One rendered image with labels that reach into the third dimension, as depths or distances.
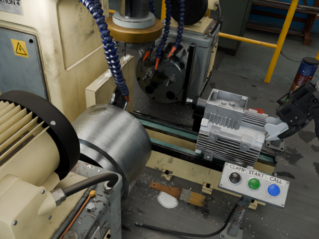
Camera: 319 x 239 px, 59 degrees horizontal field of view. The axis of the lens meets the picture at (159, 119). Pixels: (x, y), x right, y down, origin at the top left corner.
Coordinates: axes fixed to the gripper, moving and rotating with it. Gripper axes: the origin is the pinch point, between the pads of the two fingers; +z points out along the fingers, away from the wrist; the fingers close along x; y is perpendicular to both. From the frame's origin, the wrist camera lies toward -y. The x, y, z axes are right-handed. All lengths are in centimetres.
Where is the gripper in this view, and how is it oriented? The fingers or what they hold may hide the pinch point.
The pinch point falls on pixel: (270, 138)
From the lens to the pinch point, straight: 92.9
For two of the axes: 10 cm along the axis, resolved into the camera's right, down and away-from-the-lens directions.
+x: -3.5, 5.5, -7.6
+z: -5.3, 5.5, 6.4
